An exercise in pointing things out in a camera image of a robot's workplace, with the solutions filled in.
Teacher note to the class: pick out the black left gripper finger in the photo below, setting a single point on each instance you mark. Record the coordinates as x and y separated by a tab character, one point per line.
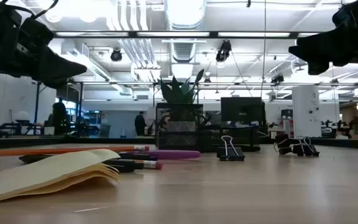
56	84
57	68

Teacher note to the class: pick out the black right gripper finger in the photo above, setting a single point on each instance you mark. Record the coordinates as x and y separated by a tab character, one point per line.
319	68
319	49

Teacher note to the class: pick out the black binder clip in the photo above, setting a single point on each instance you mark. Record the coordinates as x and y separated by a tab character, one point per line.
230	154
286	146
306	151

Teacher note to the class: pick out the yellow sticky note pad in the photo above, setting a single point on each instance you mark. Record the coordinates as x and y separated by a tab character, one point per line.
42	174

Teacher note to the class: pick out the black mesh desk organizer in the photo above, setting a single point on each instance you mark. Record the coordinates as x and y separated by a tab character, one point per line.
179	130

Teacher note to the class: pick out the person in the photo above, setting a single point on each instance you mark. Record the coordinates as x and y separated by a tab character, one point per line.
140	124
60	118

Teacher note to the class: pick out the white pillar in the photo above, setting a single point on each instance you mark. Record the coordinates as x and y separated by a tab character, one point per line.
306	109

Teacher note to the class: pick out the black ceiling spotlight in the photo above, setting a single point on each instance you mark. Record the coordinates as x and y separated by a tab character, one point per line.
277	79
116	55

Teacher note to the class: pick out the white dome lamp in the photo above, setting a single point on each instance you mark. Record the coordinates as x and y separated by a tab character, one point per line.
22	115

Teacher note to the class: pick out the black computer monitor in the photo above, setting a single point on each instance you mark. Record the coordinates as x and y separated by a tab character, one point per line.
242	109

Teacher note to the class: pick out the black background frame stand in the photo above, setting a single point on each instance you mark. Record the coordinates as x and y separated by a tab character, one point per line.
37	105

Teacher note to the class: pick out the black aluminium table frame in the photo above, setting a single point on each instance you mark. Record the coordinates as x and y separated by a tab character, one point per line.
73	141

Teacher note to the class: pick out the black overhead camera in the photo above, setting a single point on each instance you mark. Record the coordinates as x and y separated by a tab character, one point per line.
224	49

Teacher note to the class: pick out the silver air duct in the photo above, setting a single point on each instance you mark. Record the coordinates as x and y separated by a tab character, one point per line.
185	14

